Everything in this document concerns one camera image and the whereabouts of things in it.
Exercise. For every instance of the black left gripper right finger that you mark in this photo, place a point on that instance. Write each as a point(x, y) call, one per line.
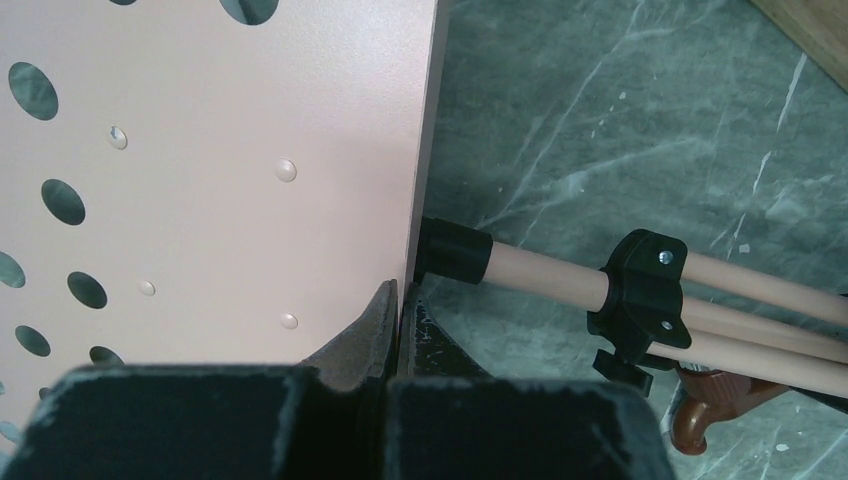
point(447, 418)

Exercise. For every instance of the wooden board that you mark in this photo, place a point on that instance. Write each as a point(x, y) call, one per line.
point(817, 27)

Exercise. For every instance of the brown plastic faucet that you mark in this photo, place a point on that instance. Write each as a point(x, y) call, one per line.
point(712, 397)

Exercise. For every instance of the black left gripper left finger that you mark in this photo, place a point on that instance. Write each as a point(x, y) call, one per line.
point(321, 418)

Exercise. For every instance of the pink music stand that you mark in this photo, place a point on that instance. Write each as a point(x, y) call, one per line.
point(230, 181)

